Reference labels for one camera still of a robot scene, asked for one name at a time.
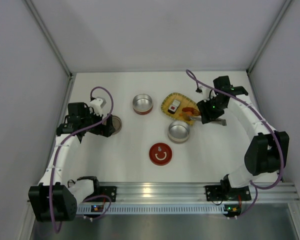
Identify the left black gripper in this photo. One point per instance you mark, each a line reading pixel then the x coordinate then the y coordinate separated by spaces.
pixel 106 126

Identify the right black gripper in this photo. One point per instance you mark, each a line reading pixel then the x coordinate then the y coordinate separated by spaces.
pixel 206 114

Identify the red-banded metal bowl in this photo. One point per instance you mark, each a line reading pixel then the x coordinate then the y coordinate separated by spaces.
pixel 142 104

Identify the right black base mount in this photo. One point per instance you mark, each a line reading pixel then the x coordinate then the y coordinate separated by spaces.
pixel 214 193

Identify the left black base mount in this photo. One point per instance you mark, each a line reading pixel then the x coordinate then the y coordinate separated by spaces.
pixel 110 191

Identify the beige-banded metal bowl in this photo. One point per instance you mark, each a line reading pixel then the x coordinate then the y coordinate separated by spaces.
pixel 178 131

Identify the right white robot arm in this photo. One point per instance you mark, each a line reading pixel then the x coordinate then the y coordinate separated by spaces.
pixel 268 148

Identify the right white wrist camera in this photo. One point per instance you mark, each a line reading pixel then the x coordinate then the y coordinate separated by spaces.
pixel 203 91

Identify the brown round lid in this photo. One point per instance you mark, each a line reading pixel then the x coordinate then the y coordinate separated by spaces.
pixel 117 124

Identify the red round lid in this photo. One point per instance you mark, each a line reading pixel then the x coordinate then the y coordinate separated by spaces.
pixel 160 154

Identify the white sushi piece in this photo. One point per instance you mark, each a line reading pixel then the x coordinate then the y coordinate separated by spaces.
pixel 176 103

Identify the orange fried shrimp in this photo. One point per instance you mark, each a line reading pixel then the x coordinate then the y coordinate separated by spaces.
pixel 185 116

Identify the aluminium mounting rail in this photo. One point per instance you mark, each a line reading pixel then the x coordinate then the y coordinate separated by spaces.
pixel 194 193

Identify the metal tongs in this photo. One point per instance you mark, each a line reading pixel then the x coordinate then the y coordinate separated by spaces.
pixel 197 117

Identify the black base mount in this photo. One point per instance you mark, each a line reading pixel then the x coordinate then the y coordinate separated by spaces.
pixel 110 191
pixel 214 193

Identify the slotted cable duct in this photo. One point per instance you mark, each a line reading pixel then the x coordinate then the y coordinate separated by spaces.
pixel 155 209

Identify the red-brown food piece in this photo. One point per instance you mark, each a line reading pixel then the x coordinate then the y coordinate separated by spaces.
pixel 190 109

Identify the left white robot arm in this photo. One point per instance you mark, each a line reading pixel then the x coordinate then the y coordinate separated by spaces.
pixel 52 199

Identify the woven bamboo tray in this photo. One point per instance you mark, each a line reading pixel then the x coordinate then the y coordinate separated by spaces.
pixel 185 102

